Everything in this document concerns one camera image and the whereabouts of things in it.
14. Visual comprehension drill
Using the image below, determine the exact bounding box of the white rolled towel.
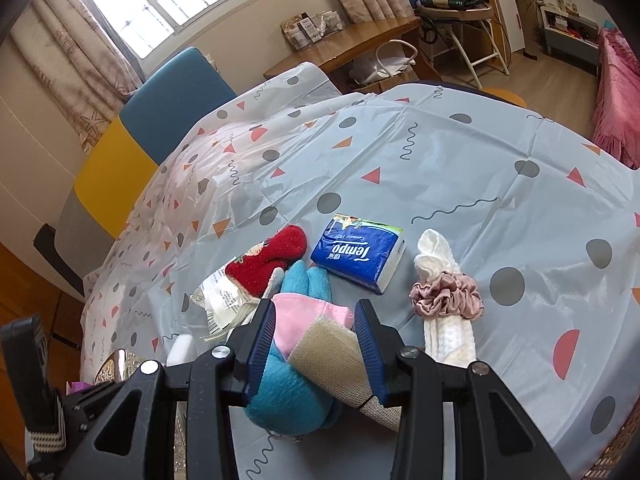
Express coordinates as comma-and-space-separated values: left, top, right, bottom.
413, 229, 478, 367

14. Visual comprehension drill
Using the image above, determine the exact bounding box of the white handled bag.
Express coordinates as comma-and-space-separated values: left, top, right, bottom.
348, 40, 418, 85

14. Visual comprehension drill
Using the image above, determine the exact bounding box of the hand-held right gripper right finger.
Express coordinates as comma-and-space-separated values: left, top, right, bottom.
354, 299, 571, 480

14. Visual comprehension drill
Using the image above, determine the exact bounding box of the gold glitter tray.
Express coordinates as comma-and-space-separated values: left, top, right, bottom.
90, 349, 190, 480

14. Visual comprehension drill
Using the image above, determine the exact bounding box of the white sponge block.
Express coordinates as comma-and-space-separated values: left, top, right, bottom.
166, 332, 202, 368

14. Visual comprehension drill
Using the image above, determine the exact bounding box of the clear plastic wrapper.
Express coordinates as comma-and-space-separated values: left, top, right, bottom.
190, 265, 261, 343

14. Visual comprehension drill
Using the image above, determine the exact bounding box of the grey yellow blue headboard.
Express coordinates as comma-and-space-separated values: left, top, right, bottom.
34, 46, 238, 301

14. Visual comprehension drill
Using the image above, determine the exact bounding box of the pink satin scrunchie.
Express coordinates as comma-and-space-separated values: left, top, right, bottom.
410, 270, 485, 322

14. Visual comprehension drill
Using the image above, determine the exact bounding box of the wooden wardrobe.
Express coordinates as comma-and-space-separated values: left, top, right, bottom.
0, 240, 88, 441

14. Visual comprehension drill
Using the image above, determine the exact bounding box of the wooden desk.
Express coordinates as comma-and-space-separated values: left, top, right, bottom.
263, 16, 423, 93

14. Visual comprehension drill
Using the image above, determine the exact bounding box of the white small fridge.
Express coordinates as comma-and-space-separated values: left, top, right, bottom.
490, 0, 527, 54

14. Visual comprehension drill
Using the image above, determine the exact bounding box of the blue tissue packet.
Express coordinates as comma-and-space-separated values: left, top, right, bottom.
310, 214, 407, 295

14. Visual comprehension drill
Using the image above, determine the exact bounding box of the clear desk organizer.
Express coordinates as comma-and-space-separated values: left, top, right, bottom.
280, 10, 346, 52

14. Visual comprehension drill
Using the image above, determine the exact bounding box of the grey shelf unit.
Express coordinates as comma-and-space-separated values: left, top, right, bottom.
537, 2, 601, 77

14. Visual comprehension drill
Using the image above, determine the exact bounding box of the green black tool bag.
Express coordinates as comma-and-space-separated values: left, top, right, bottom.
419, 0, 488, 11

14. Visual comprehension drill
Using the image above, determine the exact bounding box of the red fuzzy sock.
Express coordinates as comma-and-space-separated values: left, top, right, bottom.
225, 225, 308, 306

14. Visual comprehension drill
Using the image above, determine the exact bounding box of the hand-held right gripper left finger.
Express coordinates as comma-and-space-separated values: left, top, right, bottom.
60, 299, 281, 480

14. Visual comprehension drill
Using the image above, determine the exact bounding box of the blue plush glove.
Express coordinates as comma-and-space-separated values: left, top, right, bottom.
244, 260, 347, 437

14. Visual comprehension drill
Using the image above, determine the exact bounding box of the pink bedspread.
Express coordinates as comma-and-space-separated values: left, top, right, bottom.
592, 27, 640, 169

